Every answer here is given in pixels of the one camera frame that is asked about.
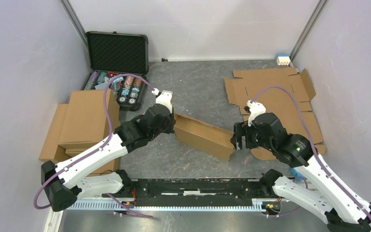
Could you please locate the cardboard box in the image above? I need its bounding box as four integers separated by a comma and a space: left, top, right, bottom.
174, 114, 234, 162
39, 104, 120, 176
58, 89, 120, 149

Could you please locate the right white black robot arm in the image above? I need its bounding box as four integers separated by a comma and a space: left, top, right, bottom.
230, 113, 371, 232

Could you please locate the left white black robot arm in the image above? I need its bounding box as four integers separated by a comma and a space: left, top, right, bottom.
34, 102, 175, 212

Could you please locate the stack of flat cardboard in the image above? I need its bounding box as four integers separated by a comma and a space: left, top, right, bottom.
224, 67, 327, 155

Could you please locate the blue green white card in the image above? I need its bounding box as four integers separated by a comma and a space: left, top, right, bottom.
289, 168, 306, 181

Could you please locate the black poker chip case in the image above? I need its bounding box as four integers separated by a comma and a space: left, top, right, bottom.
86, 31, 149, 111

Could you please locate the white blue block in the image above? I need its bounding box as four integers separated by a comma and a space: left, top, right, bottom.
276, 54, 291, 66

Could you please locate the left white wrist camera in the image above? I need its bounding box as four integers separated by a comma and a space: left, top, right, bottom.
152, 88, 173, 114

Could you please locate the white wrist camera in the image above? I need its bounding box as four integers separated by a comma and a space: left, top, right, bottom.
152, 88, 173, 114
245, 100, 266, 127

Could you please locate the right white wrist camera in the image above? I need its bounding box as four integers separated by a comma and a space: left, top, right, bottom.
245, 100, 266, 127

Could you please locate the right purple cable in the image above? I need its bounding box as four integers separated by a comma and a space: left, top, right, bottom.
249, 85, 371, 232

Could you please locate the purple cable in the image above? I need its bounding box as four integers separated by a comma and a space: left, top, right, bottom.
33, 73, 157, 211
249, 85, 371, 232

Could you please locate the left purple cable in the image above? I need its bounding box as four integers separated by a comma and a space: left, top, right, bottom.
33, 73, 157, 211

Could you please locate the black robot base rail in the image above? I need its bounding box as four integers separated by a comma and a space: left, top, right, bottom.
113, 178, 277, 207

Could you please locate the white toothed cable duct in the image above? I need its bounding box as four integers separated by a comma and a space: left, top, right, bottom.
67, 200, 266, 213

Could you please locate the left aluminium corner post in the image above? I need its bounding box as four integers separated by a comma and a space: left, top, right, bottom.
60, 0, 88, 50

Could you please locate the aluminium corner post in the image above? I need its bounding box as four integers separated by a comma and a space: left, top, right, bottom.
290, 0, 329, 61
60, 0, 88, 50

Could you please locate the right aluminium corner post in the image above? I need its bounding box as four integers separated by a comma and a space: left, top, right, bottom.
290, 0, 329, 61

